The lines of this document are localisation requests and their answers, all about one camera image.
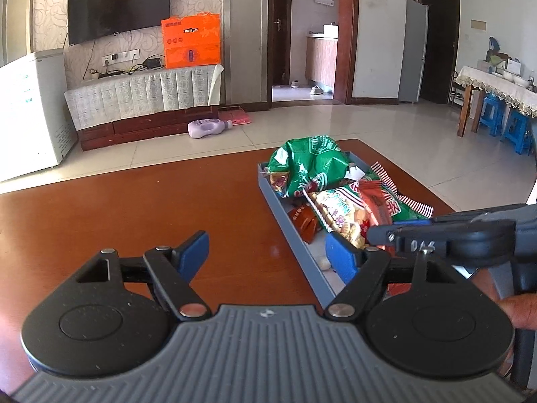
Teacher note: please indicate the blue plastic stool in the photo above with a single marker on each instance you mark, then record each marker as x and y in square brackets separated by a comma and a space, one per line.
[491, 113]
[517, 128]

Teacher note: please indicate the table with lace cloth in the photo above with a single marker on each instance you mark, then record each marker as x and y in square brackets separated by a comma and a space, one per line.
[495, 86]

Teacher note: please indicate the orange cardboard box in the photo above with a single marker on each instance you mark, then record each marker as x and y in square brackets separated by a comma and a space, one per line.
[191, 42]

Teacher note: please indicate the grey refrigerator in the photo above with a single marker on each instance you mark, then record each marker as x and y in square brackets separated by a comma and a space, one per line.
[413, 54]

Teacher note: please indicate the dark brown door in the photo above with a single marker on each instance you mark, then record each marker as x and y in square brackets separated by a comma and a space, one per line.
[442, 50]

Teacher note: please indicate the pale patterned cabinet cloth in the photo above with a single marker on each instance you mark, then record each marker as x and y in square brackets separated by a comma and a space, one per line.
[138, 94]

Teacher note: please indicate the green striped snack bag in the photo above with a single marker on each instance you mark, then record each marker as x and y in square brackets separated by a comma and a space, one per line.
[314, 159]
[340, 214]

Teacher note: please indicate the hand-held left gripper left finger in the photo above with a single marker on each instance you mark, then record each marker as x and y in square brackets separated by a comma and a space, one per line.
[197, 248]

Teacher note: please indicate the wooden kitchen cabinet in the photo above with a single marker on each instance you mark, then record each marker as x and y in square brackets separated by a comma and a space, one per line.
[321, 63]

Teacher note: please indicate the blue cardboard box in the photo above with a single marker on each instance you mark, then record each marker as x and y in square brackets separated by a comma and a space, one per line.
[285, 214]

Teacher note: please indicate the purple plastic bottle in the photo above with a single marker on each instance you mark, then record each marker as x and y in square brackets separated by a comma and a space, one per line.
[207, 129]

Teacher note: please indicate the brown wooden door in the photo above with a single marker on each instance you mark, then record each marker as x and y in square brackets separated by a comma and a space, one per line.
[282, 25]

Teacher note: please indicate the white wall outlet strip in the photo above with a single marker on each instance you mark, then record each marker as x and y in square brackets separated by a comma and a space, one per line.
[121, 57]

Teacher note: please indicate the tan wall notice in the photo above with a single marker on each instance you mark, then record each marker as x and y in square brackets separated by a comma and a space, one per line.
[478, 24]

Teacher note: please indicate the white chest freezer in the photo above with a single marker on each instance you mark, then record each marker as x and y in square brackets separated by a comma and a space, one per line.
[29, 109]

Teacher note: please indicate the black power adapter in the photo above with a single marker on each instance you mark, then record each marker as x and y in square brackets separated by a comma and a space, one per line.
[153, 63]

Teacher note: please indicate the beige curtain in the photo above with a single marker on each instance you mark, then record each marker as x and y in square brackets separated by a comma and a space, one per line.
[16, 12]

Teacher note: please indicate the pale slipper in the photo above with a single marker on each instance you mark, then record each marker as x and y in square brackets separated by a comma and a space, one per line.
[315, 90]

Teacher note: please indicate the dark wooden tv cabinet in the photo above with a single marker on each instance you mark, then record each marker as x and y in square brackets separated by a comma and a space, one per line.
[138, 128]

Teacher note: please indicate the white bowl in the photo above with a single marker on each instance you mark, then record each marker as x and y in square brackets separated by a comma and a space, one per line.
[519, 80]

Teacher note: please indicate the wall-mounted black television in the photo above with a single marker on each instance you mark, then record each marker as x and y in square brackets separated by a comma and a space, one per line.
[117, 4]

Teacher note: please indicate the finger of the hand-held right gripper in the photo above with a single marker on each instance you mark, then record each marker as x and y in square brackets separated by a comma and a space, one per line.
[407, 233]

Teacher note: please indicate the person's right hand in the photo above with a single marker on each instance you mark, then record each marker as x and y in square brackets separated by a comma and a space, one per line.
[520, 310]

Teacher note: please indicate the orange snack packet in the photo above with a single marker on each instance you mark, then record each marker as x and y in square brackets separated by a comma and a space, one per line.
[304, 222]

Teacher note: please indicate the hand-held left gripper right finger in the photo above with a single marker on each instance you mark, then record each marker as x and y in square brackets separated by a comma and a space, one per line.
[340, 258]

